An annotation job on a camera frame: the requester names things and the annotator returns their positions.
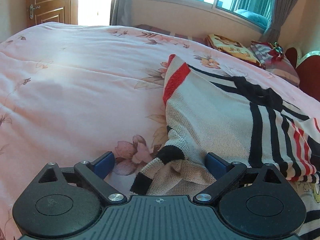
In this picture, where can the white cartoon print cloth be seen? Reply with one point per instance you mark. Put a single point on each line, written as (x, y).
(311, 200)

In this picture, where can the grey curtain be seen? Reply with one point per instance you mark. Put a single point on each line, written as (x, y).
(122, 2)
(282, 7)

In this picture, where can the folded yellow printed blanket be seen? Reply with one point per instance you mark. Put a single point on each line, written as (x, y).
(233, 47)

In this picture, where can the pink floral bedspread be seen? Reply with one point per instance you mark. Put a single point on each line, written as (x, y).
(75, 85)

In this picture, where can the brown wooden door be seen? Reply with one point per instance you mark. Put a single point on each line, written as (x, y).
(51, 0)

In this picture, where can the striped knit sweater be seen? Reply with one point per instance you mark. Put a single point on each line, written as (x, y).
(215, 115)

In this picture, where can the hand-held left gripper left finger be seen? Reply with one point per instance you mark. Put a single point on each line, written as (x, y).
(104, 165)

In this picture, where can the striped pillow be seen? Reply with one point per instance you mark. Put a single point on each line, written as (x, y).
(280, 67)

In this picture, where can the red padded headboard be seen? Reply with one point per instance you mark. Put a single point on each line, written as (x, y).
(308, 72)

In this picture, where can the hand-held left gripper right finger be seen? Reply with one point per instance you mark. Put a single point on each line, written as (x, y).
(215, 166)

